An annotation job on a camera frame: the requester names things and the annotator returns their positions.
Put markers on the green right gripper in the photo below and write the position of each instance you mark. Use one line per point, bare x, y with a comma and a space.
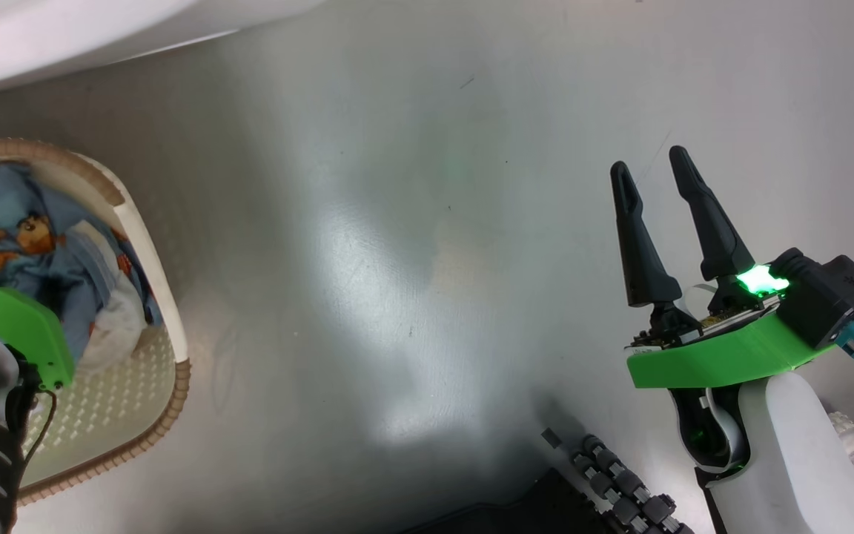
716, 356

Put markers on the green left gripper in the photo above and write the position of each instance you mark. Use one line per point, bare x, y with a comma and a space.
19, 322

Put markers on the white front-load washing machine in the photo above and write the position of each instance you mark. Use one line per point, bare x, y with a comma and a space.
64, 37

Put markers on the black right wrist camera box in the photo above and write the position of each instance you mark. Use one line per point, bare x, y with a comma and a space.
835, 297

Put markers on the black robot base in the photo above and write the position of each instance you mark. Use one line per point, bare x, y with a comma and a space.
531, 513

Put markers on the cream perforated laundry basket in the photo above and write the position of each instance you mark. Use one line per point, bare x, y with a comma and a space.
123, 415

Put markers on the white light-blue garment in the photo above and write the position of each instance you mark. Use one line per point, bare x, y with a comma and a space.
112, 326

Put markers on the blue bear print garment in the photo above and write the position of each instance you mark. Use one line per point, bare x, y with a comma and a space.
19, 193

